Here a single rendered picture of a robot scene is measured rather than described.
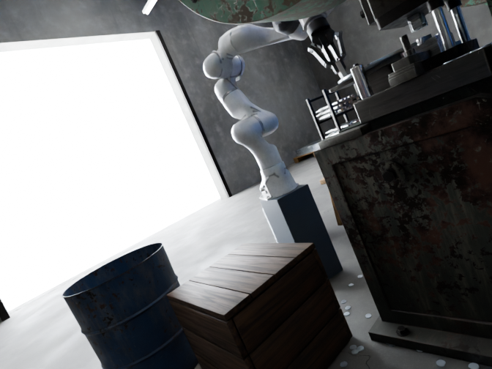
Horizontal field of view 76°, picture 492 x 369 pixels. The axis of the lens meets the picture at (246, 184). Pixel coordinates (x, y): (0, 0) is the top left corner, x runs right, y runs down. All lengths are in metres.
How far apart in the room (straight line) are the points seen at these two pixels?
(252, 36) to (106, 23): 4.90
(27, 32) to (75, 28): 0.66
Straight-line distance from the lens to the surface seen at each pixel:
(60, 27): 5.93
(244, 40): 1.44
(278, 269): 0.96
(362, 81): 0.94
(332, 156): 0.95
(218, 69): 1.50
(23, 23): 5.85
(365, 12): 1.09
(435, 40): 1.00
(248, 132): 1.40
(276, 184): 1.45
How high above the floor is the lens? 0.71
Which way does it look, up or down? 6 degrees down
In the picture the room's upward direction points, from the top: 23 degrees counter-clockwise
